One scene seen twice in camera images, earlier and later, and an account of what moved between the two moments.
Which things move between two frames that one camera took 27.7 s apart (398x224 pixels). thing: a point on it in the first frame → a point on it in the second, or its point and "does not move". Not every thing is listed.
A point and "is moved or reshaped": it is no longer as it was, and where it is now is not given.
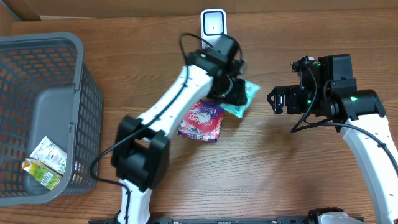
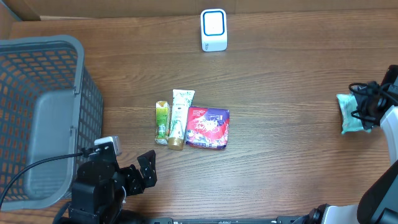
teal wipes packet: (239, 109) is moved or reshaped
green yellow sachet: (49, 178) is moved or reshaped
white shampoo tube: (48, 153) is moved or reshaped
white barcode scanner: (213, 25) does not move
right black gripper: (285, 99) → (364, 106)
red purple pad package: (202, 121) is moved or reshaped
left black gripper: (237, 95) → (134, 179)
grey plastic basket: (46, 90) does not move
